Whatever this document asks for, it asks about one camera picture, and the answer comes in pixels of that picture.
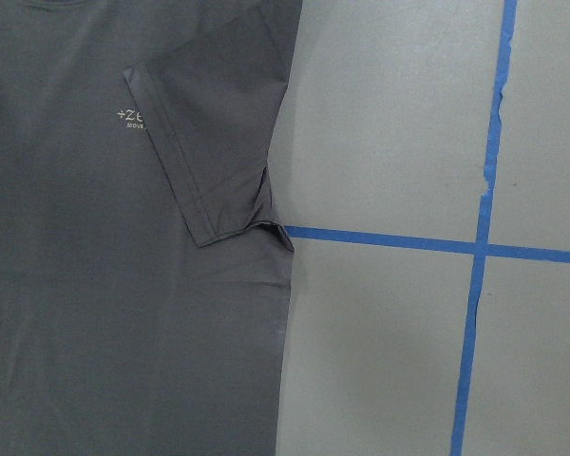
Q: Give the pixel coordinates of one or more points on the dark brown t-shirt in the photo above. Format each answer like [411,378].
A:
[145,277]

